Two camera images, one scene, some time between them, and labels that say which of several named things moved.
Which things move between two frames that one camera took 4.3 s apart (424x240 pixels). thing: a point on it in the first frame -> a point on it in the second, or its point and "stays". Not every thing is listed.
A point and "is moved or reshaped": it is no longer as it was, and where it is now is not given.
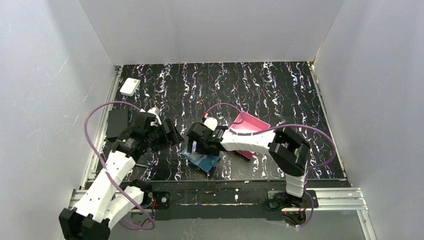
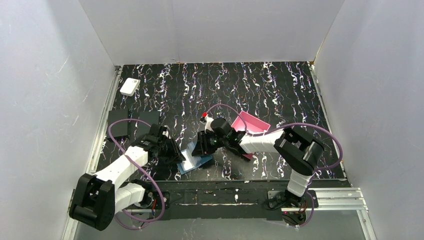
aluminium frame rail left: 100,128 stays
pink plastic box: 250,124 stays
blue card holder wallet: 205,162 is moved or reshaped
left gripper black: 173,131 -> 169,147
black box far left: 117,122 stays
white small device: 130,86 stays
